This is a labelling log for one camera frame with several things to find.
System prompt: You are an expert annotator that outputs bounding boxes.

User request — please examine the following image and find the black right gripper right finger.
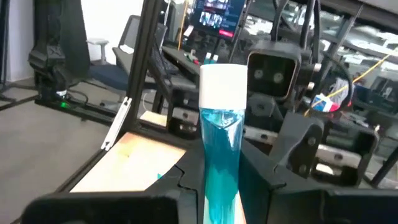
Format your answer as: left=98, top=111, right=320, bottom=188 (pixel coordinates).
left=238, top=139, right=398, bottom=224

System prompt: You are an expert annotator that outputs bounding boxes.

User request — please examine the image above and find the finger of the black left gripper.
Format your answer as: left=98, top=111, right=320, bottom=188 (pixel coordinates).
left=269, top=111, right=325, bottom=179

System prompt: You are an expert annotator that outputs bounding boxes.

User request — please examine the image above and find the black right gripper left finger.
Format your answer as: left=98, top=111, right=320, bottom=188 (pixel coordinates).
left=21, top=139, right=206, bottom=224

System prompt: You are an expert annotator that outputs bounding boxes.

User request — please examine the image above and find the blue mouthwash bottle white cap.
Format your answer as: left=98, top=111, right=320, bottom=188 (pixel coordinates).
left=198, top=63, right=249, bottom=224

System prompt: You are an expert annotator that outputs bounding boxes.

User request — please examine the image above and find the red white blue package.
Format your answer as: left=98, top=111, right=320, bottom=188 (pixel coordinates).
left=310, top=92, right=342, bottom=113

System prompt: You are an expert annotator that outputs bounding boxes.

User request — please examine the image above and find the black office chair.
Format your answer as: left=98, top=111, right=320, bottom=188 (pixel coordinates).
left=88, top=14, right=175, bottom=104

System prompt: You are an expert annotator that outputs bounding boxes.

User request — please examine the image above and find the lit computer screen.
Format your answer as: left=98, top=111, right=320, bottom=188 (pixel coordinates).
left=188, top=0, right=248, bottom=40

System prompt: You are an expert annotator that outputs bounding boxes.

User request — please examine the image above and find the black device with green light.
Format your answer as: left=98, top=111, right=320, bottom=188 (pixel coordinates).
left=27, top=42, right=68, bottom=108

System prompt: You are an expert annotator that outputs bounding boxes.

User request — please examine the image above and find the yellow cable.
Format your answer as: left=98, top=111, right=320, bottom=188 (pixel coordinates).
left=303, top=54, right=391, bottom=118

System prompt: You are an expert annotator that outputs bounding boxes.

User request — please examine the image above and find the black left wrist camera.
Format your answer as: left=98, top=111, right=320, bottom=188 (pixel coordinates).
left=246, top=41, right=302, bottom=101

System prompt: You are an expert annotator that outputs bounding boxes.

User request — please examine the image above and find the silver aluminium bracket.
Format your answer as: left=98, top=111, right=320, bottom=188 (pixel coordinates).
left=100, top=96, right=133, bottom=152

